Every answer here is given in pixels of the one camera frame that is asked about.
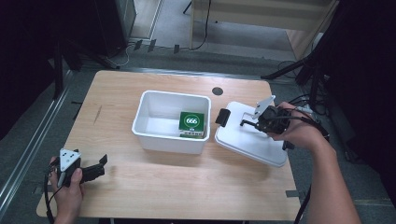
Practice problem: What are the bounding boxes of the left hand-held gripper cable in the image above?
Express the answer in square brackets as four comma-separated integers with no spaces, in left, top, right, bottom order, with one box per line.
[42,166,64,224]

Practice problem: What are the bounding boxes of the black floor cables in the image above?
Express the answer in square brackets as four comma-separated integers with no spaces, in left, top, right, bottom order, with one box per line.
[275,60,328,125]

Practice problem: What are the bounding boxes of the light wooden furniture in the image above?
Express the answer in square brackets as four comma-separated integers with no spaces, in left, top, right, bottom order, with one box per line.
[189,0,340,62]

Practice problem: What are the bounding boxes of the person's left hand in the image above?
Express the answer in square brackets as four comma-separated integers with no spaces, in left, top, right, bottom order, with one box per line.
[49,157,85,216]

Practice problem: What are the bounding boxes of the black curtain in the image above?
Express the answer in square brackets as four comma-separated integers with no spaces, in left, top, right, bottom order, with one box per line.
[0,0,104,141]
[311,0,396,206]

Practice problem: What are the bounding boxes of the person's right hand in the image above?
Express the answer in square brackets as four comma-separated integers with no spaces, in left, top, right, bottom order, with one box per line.
[269,101,328,150]

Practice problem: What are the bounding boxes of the green cardboard box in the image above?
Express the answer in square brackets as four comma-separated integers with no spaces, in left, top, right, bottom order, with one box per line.
[178,111,205,139]

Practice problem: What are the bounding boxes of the black hanging cable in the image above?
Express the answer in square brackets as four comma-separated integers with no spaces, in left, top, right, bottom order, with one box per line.
[189,0,213,51]

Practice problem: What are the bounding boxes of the white plastic storage box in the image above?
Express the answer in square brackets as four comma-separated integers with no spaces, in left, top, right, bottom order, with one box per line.
[131,90,212,155]

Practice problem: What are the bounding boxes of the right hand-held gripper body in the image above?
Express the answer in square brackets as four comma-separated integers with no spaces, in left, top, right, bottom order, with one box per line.
[252,94,292,134]

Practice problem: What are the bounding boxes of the white lid with black handle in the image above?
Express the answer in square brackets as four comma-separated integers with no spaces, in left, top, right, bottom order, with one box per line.
[214,101,295,168]

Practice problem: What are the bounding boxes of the right hand-held gripper cable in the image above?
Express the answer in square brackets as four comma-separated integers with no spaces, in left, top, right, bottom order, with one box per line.
[272,105,331,224]

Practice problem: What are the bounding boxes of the white floor cable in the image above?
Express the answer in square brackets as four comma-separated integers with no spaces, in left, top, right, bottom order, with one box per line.
[115,43,135,68]

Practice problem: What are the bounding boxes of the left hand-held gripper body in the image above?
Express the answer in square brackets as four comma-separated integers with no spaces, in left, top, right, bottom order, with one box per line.
[55,147,94,188]

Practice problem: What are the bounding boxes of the black metal stand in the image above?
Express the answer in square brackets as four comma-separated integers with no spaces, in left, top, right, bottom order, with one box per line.
[52,38,120,101]

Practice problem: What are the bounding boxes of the hand-held gripper cable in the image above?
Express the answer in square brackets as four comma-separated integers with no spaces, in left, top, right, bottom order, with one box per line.
[272,105,331,224]
[42,166,64,224]

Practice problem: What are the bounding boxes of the black cabinet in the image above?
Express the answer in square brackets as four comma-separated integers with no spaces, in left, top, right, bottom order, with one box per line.
[92,0,138,59]

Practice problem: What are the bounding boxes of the black tripod stand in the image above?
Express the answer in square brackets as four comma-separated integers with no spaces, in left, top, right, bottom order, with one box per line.
[261,52,331,116]

